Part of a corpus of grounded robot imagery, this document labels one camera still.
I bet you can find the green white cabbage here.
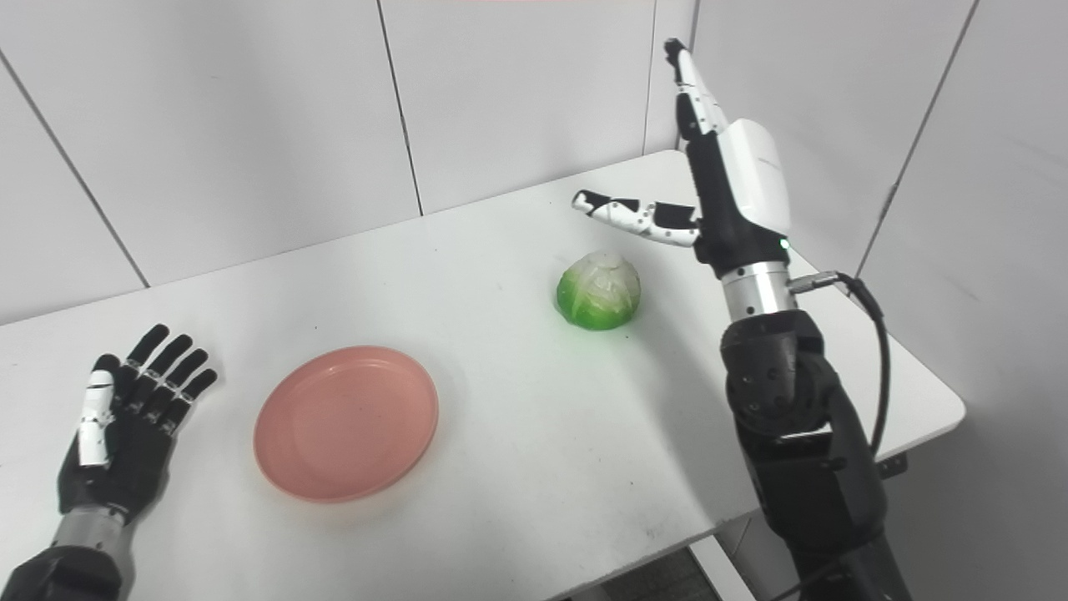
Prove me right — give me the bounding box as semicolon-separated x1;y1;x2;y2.
556;250;643;331

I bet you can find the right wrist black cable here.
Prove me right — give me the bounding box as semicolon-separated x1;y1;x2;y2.
787;270;892;458

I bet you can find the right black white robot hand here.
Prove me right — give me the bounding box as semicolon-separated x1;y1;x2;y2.
572;38;792;280

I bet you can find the pink round plate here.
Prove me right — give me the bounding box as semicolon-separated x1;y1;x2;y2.
253;346;441;504

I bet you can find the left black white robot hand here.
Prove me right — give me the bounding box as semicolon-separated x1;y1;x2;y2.
57;324;219;523

